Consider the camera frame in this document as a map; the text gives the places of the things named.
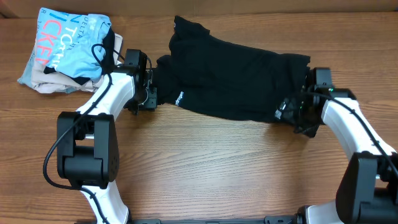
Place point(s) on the light blue printed t-shirt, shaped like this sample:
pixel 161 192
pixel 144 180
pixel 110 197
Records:
pixel 66 43

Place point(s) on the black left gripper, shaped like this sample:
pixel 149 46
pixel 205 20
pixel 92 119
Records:
pixel 150 98

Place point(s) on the beige folded garment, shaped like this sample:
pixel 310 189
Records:
pixel 45 80

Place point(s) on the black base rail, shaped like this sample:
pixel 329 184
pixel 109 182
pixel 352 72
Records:
pixel 211 220

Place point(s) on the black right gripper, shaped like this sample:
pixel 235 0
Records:
pixel 292 112

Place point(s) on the black t-shirt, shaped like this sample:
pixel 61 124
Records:
pixel 210 76

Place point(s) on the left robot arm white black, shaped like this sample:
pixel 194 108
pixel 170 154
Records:
pixel 87 145

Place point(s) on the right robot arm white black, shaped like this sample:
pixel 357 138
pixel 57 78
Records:
pixel 368 190

